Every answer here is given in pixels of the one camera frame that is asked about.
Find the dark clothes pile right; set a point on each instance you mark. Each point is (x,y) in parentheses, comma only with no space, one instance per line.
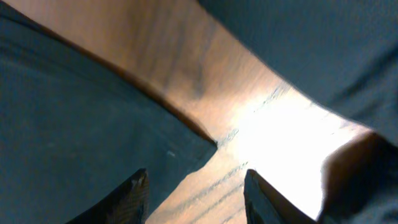
(342,55)

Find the black polo shirt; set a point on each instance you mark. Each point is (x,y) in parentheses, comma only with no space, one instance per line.
(72,130)

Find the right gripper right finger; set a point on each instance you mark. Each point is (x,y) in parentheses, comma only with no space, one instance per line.
(265,205)

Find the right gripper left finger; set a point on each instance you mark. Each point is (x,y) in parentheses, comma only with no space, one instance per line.
(126,204)

